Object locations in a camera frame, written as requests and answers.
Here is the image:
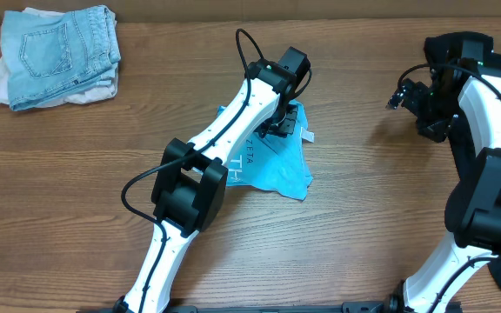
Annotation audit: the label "light blue printed t-shirt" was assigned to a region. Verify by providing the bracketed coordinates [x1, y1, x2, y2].
[227, 100, 315, 201]

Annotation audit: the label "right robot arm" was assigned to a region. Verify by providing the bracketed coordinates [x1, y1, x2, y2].
[380, 32, 501, 312]

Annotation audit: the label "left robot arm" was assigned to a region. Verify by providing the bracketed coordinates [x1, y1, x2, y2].
[113, 47, 311, 312]

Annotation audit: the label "black garment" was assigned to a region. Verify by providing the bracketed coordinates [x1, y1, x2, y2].
[424, 32, 501, 289]

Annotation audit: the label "folded light blue jeans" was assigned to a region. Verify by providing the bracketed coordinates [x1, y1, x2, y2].
[0, 4, 122, 112]

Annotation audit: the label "folded white garment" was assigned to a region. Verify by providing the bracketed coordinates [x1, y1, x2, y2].
[0, 7, 119, 109]

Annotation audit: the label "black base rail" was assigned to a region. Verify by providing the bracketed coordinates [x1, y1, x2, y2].
[76, 300, 464, 313]

